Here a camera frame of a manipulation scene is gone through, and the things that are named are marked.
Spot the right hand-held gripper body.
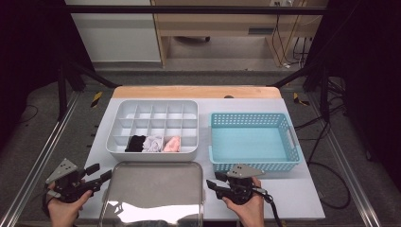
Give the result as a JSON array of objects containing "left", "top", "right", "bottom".
[{"left": 220, "top": 164, "right": 266, "bottom": 206}]

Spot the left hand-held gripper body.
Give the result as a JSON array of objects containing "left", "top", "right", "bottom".
[{"left": 44, "top": 158, "right": 94, "bottom": 204}]

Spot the blue perforated plastic basket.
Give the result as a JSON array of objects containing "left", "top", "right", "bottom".
[{"left": 208, "top": 112, "right": 303, "bottom": 173}]

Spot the transparent grey box lid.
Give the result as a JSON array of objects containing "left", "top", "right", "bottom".
[{"left": 97, "top": 161, "right": 205, "bottom": 227}]

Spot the white compartment storage box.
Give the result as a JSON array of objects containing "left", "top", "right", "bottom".
[{"left": 105, "top": 99, "right": 200, "bottom": 163}]

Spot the pink sock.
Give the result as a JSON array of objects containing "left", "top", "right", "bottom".
[
  {"left": 166, "top": 135, "right": 182, "bottom": 152},
  {"left": 163, "top": 140, "right": 178, "bottom": 153}
]

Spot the white sock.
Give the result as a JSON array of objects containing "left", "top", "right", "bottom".
[
  {"left": 142, "top": 136, "right": 160, "bottom": 153},
  {"left": 145, "top": 134, "right": 164, "bottom": 152}
]

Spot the person's right hand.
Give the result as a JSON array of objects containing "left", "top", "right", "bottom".
[{"left": 221, "top": 176, "right": 266, "bottom": 227}]

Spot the person's left hand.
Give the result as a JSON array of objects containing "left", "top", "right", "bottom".
[{"left": 46, "top": 183, "right": 95, "bottom": 227}]

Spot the yellow black tape strip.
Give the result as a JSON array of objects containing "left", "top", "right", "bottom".
[
  {"left": 292, "top": 92, "right": 311, "bottom": 107},
  {"left": 90, "top": 91, "right": 104, "bottom": 109}
]

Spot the black metal stand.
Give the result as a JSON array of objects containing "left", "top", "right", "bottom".
[
  {"left": 57, "top": 60, "right": 120, "bottom": 121},
  {"left": 270, "top": 61, "right": 331, "bottom": 123}
]

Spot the white cabinet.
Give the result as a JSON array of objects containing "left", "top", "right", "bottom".
[{"left": 64, "top": 0, "right": 163, "bottom": 63}]

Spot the dark curtain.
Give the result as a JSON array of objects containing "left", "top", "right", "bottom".
[
  {"left": 0, "top": 0, "right": 96, "bottom": 152},
  {"left": 302, "top": 0, "right": 401, "bottom": 190}
]

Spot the wooden desk unit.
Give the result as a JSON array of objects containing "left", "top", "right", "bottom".
[{"left": 150, "top": 0, "right": 329, "bottom": 68}]

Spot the black horizontal bar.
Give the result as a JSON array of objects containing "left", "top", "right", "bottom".
[{"left": 61, "top": 4, "right": 330, "bottom": 16}]

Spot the white power strip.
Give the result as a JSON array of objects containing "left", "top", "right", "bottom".
[{"left": 269, "top": 0, "right": 296, "bottom": 8}]

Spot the aluminium rail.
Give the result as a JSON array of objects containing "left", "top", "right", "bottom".
[
  {"left": 0, "top": 91, "right": 82, "bottom": 227},
  {"left": 306, "top": 93, "right": 383, "bottom": 227}
]

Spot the right hand-held gripper cable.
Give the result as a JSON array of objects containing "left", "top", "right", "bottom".
[{"left": 252, "top": 187, "right": 284, "bottom": 227}]

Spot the looped black floor cable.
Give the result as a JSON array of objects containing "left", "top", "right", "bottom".
[{"left": 306, "top": 162, "right": 352, "bottom": 210}]

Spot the black cable bundle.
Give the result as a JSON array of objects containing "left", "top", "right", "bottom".
[{"left": 292, "top": 37, "right": 313, "bottom": 69}]

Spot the thin black hanging cable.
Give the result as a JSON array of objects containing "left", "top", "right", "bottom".
[{"left": 271, "top": 1, "right": 287, "bottom": 65}]

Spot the yellow cable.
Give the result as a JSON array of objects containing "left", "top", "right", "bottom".
[{"left": 271, "top": 0, "right": 308, "bottom": 66}]

